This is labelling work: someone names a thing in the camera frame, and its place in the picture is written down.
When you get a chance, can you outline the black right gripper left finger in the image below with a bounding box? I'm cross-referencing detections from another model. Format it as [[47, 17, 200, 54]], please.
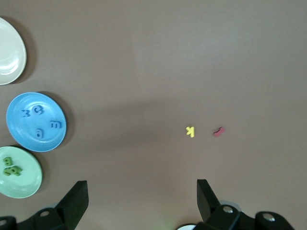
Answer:
[[0, 180, 88, 230]]

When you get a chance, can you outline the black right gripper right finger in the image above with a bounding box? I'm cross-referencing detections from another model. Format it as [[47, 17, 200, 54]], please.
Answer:
[[193, 179, 295, 230]]

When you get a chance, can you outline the green plate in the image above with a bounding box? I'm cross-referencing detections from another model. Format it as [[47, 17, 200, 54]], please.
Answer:
[[0, 146, 43, 199]]

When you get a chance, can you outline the blue plate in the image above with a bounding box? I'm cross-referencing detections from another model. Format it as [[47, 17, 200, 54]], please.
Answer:
[[6, 92, 67, 153]]

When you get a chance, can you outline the red foam letter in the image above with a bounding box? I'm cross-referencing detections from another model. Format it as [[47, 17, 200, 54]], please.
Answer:
[[213, 126, 225, 138]]

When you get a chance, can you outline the brown table mat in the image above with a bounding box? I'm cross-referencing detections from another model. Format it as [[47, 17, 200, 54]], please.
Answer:
[[0, 0, 307, 230]]

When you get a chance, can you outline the cream plate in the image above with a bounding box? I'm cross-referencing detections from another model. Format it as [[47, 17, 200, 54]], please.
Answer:
[[0, 16, 27, 86]]

